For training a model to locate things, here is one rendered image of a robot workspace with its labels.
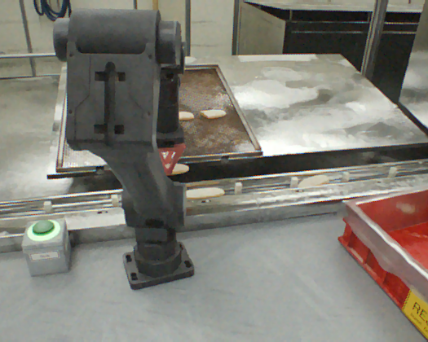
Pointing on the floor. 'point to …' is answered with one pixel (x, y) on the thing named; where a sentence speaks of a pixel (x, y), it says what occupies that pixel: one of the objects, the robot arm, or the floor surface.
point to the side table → (203, 291)
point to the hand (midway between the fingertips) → (166, 166)
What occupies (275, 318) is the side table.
